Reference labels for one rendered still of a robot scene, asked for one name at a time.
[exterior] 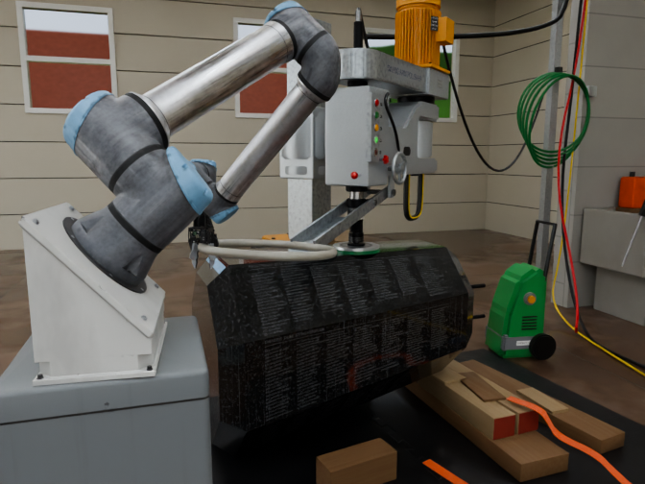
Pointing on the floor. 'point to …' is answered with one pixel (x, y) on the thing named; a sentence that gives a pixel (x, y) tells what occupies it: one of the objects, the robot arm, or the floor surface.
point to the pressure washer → (521, 309)
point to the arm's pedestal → (110, 421)
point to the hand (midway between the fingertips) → (203, 264)
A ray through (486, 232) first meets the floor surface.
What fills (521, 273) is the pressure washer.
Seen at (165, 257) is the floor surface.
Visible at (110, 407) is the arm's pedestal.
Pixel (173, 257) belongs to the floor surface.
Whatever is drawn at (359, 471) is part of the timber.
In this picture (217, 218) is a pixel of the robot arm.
